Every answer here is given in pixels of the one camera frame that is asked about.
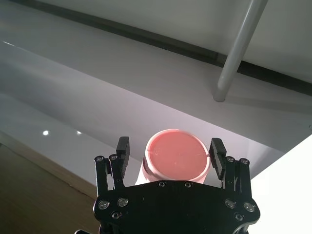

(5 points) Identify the pink plastic cup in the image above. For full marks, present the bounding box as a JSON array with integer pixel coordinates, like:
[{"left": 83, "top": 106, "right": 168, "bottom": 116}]
[{"left": 135, "top": 129, "right": 211, "bottom": 186}]

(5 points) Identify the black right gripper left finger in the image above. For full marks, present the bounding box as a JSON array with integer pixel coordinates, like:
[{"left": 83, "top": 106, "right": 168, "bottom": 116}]
[{"left": 94, "top": 136, "right": 131, "bottom": 197}]

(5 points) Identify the grey railing bar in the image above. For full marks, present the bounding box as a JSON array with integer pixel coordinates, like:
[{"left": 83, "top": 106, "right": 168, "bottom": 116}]
[{"left": 213, "top": 0, "right": 269, "bottom": 103}]

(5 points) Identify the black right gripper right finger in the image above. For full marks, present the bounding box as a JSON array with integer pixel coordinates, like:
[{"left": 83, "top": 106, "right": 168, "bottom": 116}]
[{"left": 208, "top": 137, "right": 251, "bottom": 196}]

